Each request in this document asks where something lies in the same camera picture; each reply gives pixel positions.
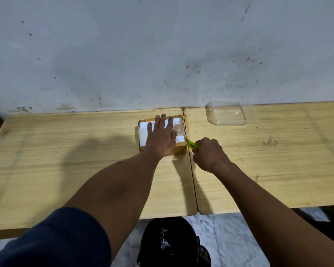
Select dark sandal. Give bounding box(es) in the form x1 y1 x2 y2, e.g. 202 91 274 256
197 236 212 267

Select dark object under table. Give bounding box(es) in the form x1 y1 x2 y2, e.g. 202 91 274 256
292 205 334 245

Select clear plastic container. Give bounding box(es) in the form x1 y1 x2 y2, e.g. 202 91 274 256
205 101 247 126

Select black printed trousers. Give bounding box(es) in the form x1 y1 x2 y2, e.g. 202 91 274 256
137 216 200 267

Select person's right hand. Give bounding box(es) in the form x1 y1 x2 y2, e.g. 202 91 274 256
192 137 232 174

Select dark blue sleeve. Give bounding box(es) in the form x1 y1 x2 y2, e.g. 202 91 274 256
0 207 112 267

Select cardboard box with white label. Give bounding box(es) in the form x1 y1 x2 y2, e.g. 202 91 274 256
137 115 189 156

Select person's right forearm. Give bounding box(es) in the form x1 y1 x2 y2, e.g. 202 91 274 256
212 162 334 267

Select person's left hand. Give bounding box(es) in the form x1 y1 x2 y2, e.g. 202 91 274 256
146 113 179 159

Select person's left forearm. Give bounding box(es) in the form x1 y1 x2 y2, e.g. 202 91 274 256
63 149 168 262

